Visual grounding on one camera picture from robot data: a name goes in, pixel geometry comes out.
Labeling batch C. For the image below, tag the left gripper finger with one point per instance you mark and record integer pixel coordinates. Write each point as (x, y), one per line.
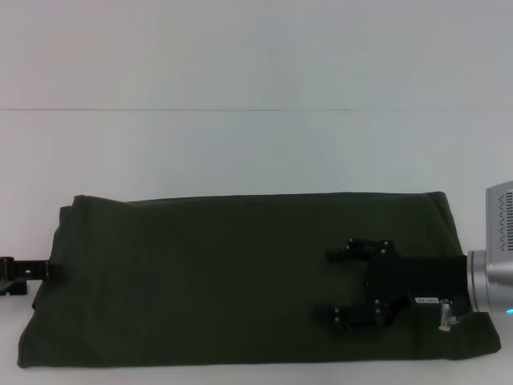
(55, 270)

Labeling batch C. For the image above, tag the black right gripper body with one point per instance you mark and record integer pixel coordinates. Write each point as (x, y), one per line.
(417, 280)

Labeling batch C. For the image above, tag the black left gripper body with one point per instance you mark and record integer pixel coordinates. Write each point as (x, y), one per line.
(22, 274)

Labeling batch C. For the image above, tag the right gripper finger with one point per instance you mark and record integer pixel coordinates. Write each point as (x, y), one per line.
(344, 318)
(352, 250)

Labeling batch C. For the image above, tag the dark green t-shirt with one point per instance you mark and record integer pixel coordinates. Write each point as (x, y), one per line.
(200, 280)

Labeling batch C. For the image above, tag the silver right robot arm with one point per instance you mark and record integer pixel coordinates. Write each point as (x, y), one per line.
(491, 280)

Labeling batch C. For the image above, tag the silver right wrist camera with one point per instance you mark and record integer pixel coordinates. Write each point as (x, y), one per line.
(501, 216)

